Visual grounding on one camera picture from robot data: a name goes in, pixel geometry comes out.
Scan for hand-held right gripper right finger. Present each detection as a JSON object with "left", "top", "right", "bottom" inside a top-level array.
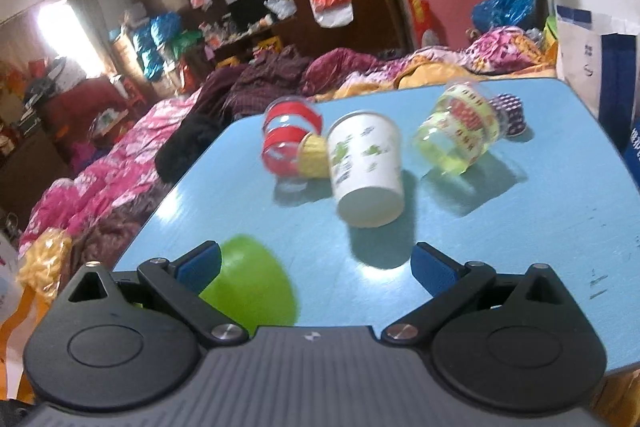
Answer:
[{"left": 381, "top": 242, "right": 577, "bottom": 348}]

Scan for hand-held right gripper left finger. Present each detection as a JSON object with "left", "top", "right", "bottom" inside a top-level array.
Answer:
[{"left": 59, "top": 241, "right": 251, "bottom": 348}]

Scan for white paper cup green print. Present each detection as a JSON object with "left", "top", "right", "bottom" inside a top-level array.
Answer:
[{"left": 326, "top": 109, "right": 405, "bottom": 228}]

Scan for yellow-green clear cup red print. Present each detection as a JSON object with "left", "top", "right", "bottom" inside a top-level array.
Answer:
[{"left": 412, "top": 82, "right": 503, "bottom": 176}]

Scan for clear cup red stripes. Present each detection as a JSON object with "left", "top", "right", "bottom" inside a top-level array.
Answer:
[{"left": 260, "top": 98, "right": 324, "bottom": 180}]

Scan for yellow paper cup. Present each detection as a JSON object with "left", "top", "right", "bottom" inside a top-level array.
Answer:
[{"left": 297, "top": 132, "right": 332, "bottom": 180}]

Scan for purple polka dot cup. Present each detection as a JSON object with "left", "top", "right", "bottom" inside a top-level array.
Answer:
[{"left": 490, "top": 93, "right": 527, "bottom": 139}]

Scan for green plastic bowl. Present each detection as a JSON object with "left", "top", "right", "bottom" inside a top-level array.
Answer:
[{"left": 199, "top": 234, "right": 300, "bottom": 339}]

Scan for black cloth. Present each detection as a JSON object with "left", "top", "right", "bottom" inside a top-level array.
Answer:
[{"left": 154, "top": 112, "right": 236, "bottom": 186}]

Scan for pink floral blanket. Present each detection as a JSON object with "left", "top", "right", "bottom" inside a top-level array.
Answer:
[{"left": 17, "top": 93, "right": 211, "bottom": 254}]

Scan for yellow cloth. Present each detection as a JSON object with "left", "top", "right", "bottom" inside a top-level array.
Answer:
[{"left": 16, "top": 228, "right": 74, "bottom": 304}]

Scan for maroon patterned cloth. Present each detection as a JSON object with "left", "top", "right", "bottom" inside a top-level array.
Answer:
[{"left": 200, "top": 47, "right": 401, "bottom": 128}]

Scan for green plastic bag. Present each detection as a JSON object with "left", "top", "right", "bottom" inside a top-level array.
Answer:
[{"left": 170, "top": 29, "right": 205, "bottom": 58}]

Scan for pink yellow patterned blanket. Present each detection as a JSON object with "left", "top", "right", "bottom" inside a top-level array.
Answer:
[{"left": 395, "top": 27, "right": 557, "bottom": 90}]

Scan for blue plastic bag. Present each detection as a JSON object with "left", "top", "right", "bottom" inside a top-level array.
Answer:
[
  {"left": 472, "top": 0, "right": 540, "bottom": 34},
  {"left": 131, "top": 12, "right": 184, "bottom": 81}
]

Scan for black television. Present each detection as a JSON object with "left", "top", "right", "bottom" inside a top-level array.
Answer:
[{"left": 222, "top": 0, "right": 281, "bottom": 28}]

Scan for white blue paper bag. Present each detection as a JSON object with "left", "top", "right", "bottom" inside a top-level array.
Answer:
[{"left": 555, "top": 4, "right": 640, "bottom": 194}]

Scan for white plastic bag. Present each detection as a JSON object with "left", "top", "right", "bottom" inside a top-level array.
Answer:
[{"left": 264, "top": 0, "right": 299, "bottom": 20}]

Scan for white red hanging bag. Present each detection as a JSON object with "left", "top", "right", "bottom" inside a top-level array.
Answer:
[{"left": 306, "top": 0, "right": 355, "bottom": 30}]

